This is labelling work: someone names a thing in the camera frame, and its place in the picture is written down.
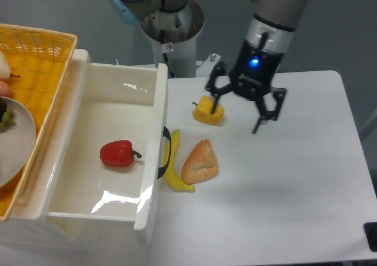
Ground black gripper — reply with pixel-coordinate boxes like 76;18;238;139
205;38;287;135

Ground red bell pepper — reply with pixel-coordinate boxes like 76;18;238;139
100;140;142;168

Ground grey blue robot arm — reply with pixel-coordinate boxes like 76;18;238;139
109;0;309;122

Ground yellow bell pepper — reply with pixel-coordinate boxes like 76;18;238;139
192;95;224;125

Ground white upper drawer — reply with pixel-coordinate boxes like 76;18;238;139
49;64;170;244

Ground bread loaf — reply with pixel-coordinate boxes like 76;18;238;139
181;139;219;185

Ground yellow banana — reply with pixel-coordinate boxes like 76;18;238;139
163;129;195;192

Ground black corner device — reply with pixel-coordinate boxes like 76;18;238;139
363;222;377;252

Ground yellow wicker basket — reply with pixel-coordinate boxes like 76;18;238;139
1;24;78;221

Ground grey plate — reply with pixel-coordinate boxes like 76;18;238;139
1;97;36;187

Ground green grapes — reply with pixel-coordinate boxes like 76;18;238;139
0;106;15;131

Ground pale pear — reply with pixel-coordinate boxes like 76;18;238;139
0;52;20;80

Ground peach fruit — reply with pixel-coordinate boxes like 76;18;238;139
0;80;12;98

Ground white table bracket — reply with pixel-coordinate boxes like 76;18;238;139
196;53;221;77

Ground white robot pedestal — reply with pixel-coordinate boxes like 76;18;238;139
140;0;221;79

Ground black drawer handle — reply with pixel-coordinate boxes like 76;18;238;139
157;125;172;179

